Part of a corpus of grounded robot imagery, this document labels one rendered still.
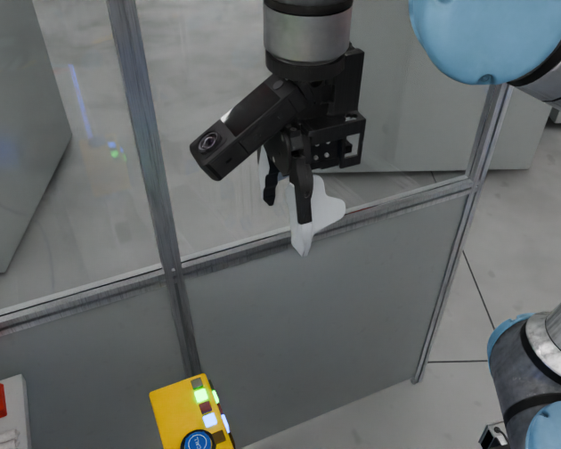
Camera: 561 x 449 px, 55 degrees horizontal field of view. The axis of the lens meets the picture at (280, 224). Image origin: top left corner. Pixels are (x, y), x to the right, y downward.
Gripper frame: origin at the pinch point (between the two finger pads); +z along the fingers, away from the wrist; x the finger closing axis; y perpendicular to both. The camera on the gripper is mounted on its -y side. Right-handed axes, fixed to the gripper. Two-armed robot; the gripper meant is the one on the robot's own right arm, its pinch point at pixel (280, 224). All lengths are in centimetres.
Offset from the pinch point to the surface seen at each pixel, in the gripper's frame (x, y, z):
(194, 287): 45, -2, 56
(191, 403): 7.1, -12.2, 41.1
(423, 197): 45, 61, 48
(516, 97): 142, 198, 95
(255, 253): 45, 14, 51
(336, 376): 45, 42, 120
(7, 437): 26, -46, 61
